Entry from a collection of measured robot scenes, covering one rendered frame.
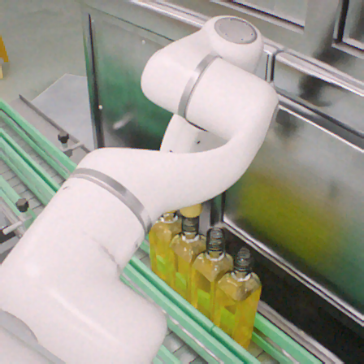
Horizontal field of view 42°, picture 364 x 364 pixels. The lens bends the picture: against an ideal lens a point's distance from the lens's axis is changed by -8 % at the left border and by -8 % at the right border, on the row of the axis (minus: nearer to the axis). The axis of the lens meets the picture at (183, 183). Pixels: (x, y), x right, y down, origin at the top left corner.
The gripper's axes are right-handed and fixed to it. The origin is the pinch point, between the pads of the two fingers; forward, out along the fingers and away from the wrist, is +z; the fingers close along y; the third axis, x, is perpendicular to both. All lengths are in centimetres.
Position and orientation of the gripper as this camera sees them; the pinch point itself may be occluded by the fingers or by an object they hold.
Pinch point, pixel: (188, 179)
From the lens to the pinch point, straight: 76.3
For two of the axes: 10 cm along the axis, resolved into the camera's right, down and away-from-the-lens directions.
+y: -7.5, 4.5, -4.9
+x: 6.4, 6.8, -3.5
